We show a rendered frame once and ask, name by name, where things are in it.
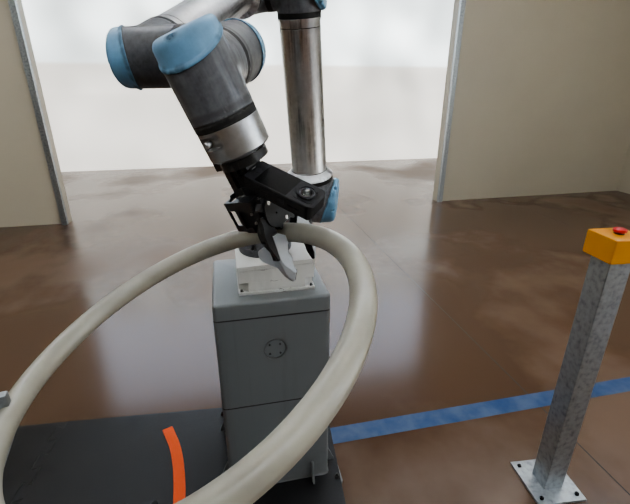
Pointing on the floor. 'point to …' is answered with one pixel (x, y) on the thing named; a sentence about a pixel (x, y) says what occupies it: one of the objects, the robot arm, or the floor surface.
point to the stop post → (581, 363)
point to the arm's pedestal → (268, 362)
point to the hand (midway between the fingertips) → (304, 263)
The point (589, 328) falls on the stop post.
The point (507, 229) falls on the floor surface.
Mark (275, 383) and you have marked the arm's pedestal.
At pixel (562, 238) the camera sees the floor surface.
